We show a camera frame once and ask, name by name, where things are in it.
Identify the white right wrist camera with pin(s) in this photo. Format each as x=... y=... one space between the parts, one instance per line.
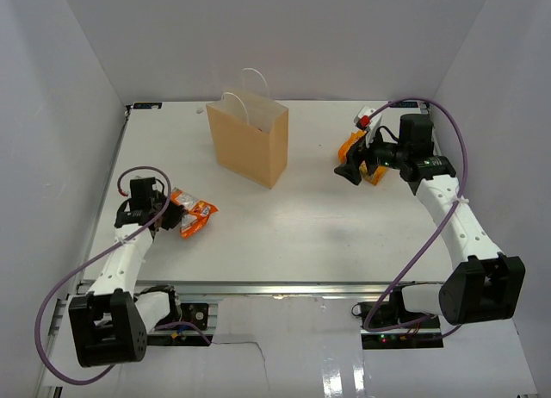
x=368 y=120

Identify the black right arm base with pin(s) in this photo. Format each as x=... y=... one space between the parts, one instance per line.
x=392 y=328

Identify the blue label right corner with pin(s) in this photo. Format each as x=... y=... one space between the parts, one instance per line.
x=404 y=104

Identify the blue label corner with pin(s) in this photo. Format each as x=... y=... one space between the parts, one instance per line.
x=142 y=105
x=404 y=104

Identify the orange Fox's candy bag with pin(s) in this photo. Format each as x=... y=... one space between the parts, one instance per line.
x=197 y=212

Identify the blue label left corner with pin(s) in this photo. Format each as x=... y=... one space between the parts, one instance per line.
x=142 y=105

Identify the brown paper bag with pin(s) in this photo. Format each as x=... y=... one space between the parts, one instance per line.
x=250 y=134

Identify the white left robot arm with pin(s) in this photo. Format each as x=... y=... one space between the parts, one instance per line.
x=110 y=323

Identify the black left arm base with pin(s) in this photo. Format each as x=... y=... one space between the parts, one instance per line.
x=198 y=314

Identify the orange yellow candy bag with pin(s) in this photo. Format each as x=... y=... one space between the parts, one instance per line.
x=373 y=178

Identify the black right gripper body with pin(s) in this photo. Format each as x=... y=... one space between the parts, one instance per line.
x=387 y=154

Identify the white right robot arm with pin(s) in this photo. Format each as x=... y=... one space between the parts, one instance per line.
x=484 y=284

